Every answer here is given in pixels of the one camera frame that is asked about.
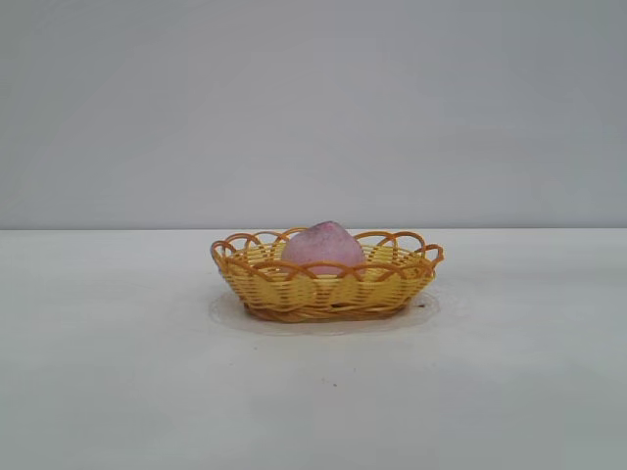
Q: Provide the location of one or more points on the pink peach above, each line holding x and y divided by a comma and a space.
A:
323, 249

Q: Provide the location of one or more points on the yellow woven plastic basket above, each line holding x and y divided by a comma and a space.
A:
303, 294

